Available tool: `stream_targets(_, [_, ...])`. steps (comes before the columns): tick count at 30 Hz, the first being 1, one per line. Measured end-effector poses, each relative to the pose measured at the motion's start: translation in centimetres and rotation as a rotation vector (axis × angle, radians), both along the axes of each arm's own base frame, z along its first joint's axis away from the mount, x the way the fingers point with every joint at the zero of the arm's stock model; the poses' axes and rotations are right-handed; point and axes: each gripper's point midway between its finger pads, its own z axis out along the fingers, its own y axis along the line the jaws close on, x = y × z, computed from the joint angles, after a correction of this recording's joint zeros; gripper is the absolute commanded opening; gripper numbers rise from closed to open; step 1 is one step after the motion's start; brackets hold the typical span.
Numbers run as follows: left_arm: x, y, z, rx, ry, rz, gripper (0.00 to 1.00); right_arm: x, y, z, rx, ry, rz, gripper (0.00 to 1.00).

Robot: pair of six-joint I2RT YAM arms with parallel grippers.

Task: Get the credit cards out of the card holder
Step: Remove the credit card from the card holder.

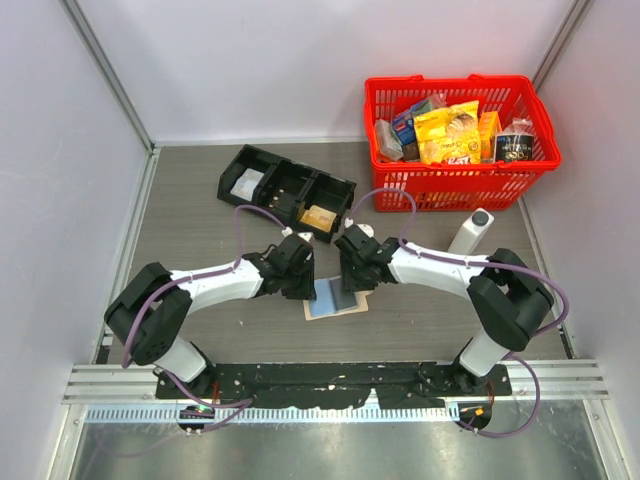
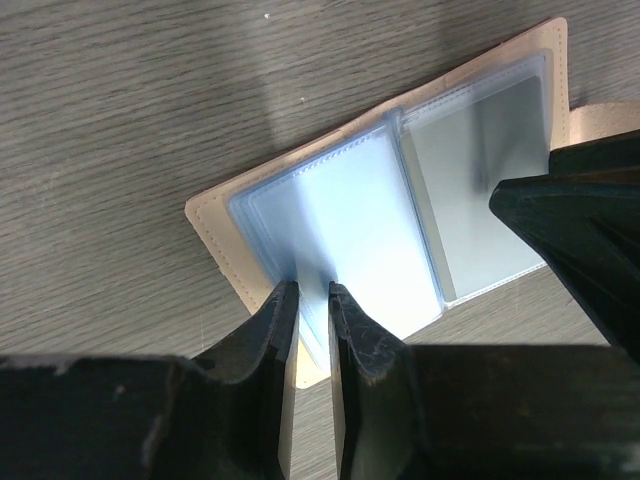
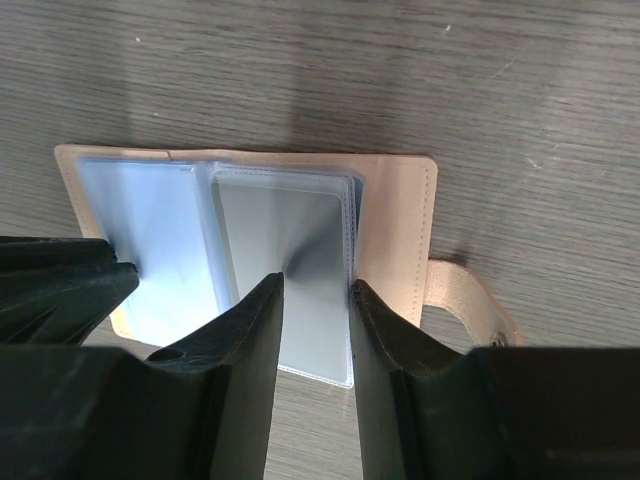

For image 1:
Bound beige leather card holder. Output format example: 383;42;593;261
303;276;371;321

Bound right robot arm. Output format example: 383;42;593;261
335;224;554;395

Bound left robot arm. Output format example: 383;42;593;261
104;232;316;398

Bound gold card in tray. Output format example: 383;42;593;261
299;205;337;233

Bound white cards in tray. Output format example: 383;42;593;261
230;168;264;201

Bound black three-compartment tray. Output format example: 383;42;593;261
217;145;356;243

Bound red plastic shopping basket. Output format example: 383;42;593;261
364;74;562;212

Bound grey wrapped package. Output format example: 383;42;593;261
375;119;404;161

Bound brown chocolate box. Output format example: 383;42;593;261
402;142;420;162

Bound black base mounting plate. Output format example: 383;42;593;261
184;362;512;410

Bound blue snack box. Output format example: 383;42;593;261
391;110;416;145

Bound yellow chips bag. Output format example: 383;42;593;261
414;100;481;165

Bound green sponge pack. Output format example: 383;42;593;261
410;98;434;117

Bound black round can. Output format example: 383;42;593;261
494;132;535;163

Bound orange snack box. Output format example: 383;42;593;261
478;111;502;163

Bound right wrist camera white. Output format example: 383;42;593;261
343;217;375;238

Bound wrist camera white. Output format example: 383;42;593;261
343;217;375;238
281;227;314;243

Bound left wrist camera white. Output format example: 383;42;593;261
281;227;314;243

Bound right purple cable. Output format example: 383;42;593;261
342;187;572;441

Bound purple cable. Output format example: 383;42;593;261
119;204;296;436
342;187;572;441

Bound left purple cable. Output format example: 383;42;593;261
119;204;296;436

